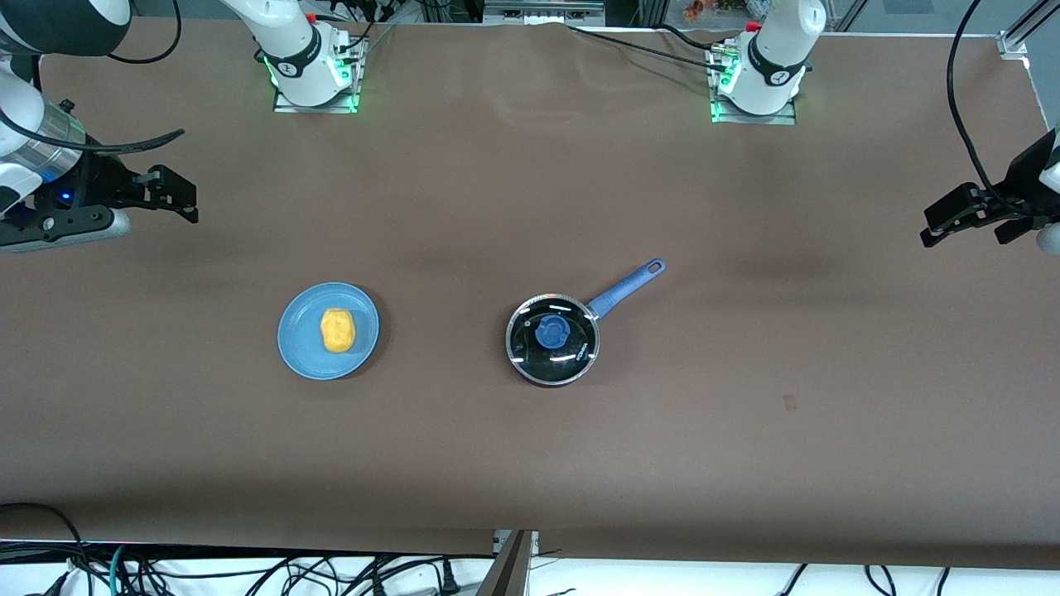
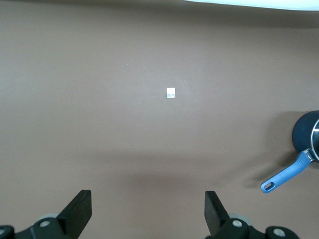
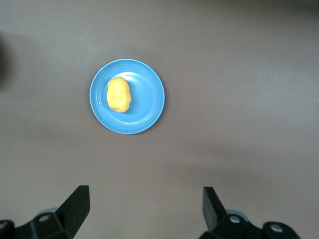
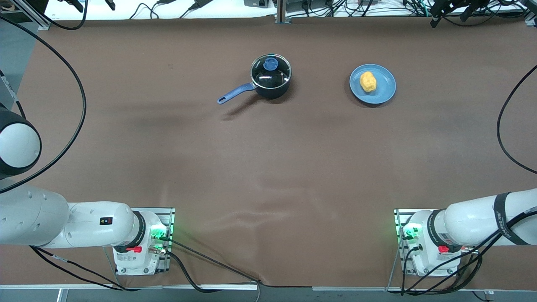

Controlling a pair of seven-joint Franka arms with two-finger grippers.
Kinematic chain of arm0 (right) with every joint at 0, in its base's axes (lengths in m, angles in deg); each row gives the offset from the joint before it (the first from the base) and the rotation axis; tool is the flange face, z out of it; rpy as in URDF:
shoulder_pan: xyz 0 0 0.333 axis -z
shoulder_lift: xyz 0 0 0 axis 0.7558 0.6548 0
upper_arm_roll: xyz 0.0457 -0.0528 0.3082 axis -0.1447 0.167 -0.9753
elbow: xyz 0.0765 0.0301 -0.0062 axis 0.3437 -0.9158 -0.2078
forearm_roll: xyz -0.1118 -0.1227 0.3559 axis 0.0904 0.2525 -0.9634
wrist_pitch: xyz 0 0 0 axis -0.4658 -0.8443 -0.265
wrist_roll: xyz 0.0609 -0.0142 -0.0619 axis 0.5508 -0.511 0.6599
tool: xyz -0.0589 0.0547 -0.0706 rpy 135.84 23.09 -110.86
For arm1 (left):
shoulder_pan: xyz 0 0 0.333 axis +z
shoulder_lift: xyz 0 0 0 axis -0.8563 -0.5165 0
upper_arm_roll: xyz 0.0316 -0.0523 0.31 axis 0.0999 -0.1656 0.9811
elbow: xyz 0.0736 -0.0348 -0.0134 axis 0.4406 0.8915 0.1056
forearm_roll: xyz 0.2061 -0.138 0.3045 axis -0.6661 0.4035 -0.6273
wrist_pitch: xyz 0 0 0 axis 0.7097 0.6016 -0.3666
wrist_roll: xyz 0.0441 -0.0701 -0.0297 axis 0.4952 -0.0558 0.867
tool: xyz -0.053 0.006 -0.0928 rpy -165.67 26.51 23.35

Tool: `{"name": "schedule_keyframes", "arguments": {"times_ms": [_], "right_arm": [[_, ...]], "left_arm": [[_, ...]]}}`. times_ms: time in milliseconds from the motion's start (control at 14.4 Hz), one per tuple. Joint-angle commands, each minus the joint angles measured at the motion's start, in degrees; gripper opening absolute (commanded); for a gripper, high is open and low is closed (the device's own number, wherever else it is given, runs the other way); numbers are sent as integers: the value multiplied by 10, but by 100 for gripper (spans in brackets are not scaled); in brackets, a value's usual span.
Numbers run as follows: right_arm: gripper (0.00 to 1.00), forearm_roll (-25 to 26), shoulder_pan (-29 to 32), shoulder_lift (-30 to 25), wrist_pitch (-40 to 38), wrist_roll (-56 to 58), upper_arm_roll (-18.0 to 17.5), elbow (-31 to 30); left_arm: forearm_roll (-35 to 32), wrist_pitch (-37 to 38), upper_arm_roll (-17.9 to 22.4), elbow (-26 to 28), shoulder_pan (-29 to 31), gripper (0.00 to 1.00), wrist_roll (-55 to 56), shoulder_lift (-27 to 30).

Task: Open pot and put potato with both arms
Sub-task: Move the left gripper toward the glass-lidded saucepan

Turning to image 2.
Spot black saucepan with blue handle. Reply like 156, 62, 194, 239
260, 110, 319, 194

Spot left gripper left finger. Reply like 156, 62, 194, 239
14, 189, 92, 239

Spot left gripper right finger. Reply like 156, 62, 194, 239
204, 190, 260, 239

